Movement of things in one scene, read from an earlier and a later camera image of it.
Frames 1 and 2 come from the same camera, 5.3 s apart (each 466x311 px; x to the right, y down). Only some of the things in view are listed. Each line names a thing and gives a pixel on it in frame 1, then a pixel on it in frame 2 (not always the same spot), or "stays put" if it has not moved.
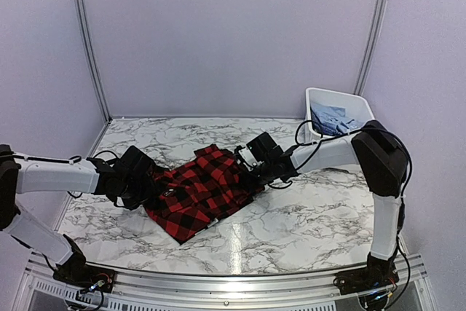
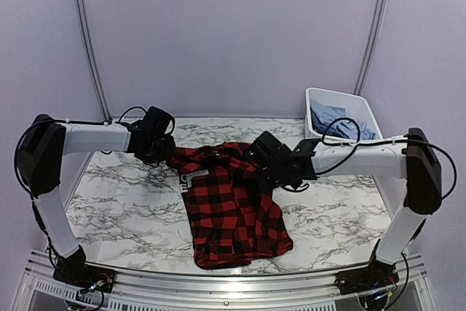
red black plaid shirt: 196,194 -> 233,212
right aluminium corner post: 376,27 stays put
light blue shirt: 332,120 stays put
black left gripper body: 136,194 -> 158,151
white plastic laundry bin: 331,119 stays put
